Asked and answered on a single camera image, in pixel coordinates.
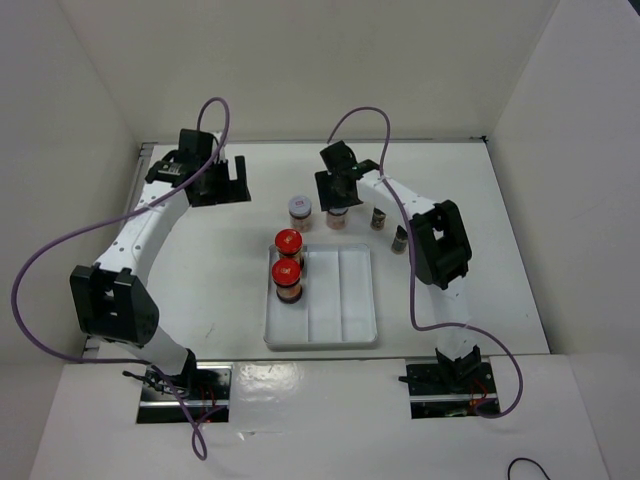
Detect white lid spice jar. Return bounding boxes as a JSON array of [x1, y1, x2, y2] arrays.
[[326, 207, 349, 230], [288, 195, 312, 233]]

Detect black cap spice bottle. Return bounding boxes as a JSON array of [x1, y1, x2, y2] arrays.
[[391, 225, 408, 255], [370, 208, 387, 231]]

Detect red lid chili jar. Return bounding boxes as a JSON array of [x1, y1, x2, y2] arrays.
[[274, 228, 304, 268], [271, 258, 302, 304]]

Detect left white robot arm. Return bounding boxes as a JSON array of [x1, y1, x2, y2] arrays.
[[70, 129, 251, 400]]

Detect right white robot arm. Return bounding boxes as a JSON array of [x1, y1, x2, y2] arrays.
[[315, 141, 481, 393]]

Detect white divided tray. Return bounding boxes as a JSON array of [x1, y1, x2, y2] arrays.
[[263, 243, 378, 351]]

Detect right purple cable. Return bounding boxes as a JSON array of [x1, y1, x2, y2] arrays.
[[327, 105, 525, 419]]

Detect purple cable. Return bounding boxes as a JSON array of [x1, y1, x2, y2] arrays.
[[10, 96, 234, 461], [327, 105, 525, 419]]

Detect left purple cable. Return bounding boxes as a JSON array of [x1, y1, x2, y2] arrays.
[[10, 96, 234, 461]]

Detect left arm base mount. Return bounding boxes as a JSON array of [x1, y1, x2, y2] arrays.
[[122, 363, 233, 425]]

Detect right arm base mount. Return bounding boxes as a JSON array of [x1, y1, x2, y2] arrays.
[[398, 361, 501, 420]]

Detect black cable on floor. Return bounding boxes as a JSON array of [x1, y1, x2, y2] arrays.
[[508, 457, 552, 480]]

